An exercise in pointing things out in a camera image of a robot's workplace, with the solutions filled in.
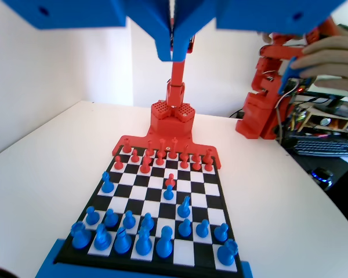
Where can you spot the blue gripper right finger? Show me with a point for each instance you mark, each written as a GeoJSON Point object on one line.
{"type": "Point", "coordinates": [185, 23]}

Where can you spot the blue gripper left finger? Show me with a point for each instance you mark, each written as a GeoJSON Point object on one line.
{"type": "Point", "coordinates": [162, 29]}

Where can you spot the red leader arm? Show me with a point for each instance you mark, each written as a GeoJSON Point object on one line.
{"type": "Point", "coordinates": [256, 116]}

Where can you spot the red robot arm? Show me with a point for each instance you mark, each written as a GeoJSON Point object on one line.
{"type": "Point", "coordinates": [177, 75]}

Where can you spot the red chess pieces group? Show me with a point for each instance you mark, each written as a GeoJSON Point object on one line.
{"type": "Point", "coordinates": [139, 139]}

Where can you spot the red chess queen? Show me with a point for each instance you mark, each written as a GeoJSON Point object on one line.
{"type": "Point", "coordinates": [161, 144]}

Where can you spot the red chess bishop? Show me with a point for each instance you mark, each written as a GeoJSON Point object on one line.
{"type": "Point", "coordinates": [149, 148]}
{"type": "Point", "coordinates": [184, 152]}

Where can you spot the red chess king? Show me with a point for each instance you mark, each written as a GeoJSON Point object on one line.
{"type": "Point", "coordinates": [174, 149]}

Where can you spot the red chess rook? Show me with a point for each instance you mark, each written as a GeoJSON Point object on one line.
{"type": "Point", "coordinates": [207, 156]}
{"type": "Point", "coordinates": [127, 147]}

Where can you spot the red chess pawn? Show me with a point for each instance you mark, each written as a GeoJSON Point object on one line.
{"type": "Point", "coordinates": [134, 157]}
{"type": "Point", "coordinates": [118, 164]}
{"type": "Point", "coordinates": [147, 154]}
{"type": "Point", "coordinates": [170, 181]}
{"type": "Point", "coordinates": [208, 166]}
{"type": "Point", "coordinates": [159, 160]}
{"type": "Point", "coordinates": [184, 164]}
{"type": "Point", "coordinates": [196, 165]}

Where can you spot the small electronics board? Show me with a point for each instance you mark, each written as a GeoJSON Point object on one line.
{"type": "Point", "coordinates": [303, 82]}

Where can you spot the blue chess pawn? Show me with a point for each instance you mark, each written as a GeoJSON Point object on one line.
{"type": "Point", "coordinates": [221, 233]}
{"type": "Point", "coordinates": [147, 223]}
{"type": "Point", "coordinates": [168, 194]}
{"type": "Point", "coordinates": [128, 221]}
{"type": "Point", "coordinates": [202, 230]}
{"type": "Point", "coordinates": [92, 217]}
{"type": "Point", "coordinates": [110, 219]}
{"type": "Point", "coordinates": [184, 228]}

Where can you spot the black white chess board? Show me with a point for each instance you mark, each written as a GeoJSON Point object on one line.
{"type": "Point", "coordinates": [201, 192]}

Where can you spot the blue chess knight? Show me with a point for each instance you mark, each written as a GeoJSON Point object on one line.
{"type": "Point", "coordinates": [183, 209]}
{"type": "Point", "coordinates": [102, 239]}

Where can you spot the blue chess queen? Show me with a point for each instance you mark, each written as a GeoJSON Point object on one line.
{"type": "Point", "coordinates": [143, 244]}

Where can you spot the blue chess king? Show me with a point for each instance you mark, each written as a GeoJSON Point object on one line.
{"type": "Point", "coordinates": [164, 245]}

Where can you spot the blue chess rook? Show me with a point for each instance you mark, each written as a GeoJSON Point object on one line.
{"type": "Point", "coordinates": [81, 237]}
{"type": "Point", "coordinates": [227, 255]}

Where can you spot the blue chess pieces group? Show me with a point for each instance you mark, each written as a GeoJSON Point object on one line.
{"type": "Point", "coordinates": [47, 263]}

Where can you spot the person's hand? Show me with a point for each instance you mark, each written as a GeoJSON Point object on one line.
{"type": "Point", "coordinates": [333, 58]}

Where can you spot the black monitor stand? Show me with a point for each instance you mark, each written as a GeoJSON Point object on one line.
{"type": "Point", "coordinates": [336, 104]}

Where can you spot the wooden desk organizer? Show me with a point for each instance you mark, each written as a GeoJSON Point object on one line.
{"type": "Point", "coordinates": [327, 118]}

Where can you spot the black computer keyboard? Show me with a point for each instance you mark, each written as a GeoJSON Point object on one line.
{"type": "Point", "coordinates": [324, 146]}

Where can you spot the black mouse blue light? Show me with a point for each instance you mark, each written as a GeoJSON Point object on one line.
{"type": "Point", "coordinates": [322, 179]}

